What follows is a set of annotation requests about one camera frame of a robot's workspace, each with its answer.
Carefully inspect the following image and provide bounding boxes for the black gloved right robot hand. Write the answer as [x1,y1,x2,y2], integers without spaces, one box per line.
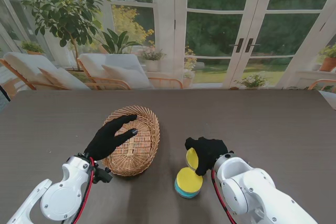
[185,136,229,177]

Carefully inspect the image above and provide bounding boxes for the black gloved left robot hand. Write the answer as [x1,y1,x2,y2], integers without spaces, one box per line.
[83,114,139,162]

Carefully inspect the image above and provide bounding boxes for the yellow round culture dish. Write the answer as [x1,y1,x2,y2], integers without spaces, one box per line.
[185,147,199,170]
[175,167,204,193]

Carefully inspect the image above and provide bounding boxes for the oval wicker basket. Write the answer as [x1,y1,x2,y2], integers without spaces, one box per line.
[101,105,161,177]

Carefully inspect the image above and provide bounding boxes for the blue round culture dish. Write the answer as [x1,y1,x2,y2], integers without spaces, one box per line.
[174,179,203,199]

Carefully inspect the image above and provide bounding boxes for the white throw pillow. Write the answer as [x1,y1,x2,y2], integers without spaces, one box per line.
[101,63,153,89]
[38,66,91,90]

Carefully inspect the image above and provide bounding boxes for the low white flowering plant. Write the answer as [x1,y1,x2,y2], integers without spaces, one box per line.
[234,73,269,90]

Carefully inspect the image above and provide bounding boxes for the white cushioned lounge chair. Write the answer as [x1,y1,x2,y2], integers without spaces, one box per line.
[77,52,184,90]
[0,51,91,91]

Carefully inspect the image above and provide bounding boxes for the yellow flowers in pale pot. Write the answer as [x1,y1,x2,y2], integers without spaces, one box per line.
[183,45,197,88]

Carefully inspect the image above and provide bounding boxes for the flowering plant in white pot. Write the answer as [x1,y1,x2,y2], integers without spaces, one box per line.
[141,48,166,72]

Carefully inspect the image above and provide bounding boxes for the broad-leaf green plant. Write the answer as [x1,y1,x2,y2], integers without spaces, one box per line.
[101,28,144,54]

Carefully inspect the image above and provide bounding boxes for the small plant in orange pot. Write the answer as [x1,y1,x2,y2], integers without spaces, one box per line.
[20,40,45,55]

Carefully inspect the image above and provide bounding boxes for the large leafy potted tree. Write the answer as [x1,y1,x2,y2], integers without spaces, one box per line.
[14,0,112,71]

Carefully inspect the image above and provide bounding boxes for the plant in terracotta pot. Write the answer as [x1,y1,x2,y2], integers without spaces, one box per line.
[319,45,336,72]

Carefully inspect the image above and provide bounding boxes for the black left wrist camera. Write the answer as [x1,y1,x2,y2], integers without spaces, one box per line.
[92,167,113,184]

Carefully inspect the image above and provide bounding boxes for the red left arm cable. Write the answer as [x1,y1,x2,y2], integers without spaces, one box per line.
[72,157,96,224]

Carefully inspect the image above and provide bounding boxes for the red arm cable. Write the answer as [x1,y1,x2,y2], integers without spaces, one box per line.
[211,168,238,224]
[72,157,96,224]

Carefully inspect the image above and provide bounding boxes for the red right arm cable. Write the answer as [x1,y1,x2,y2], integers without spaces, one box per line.
[211,168,238,224]

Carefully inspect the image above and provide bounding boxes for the dark door handle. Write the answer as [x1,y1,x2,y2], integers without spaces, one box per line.
[228,37,244,53]
[245,37,260,52]

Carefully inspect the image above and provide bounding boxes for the orange frame chair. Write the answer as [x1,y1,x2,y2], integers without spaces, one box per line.
[307,78,336,91]

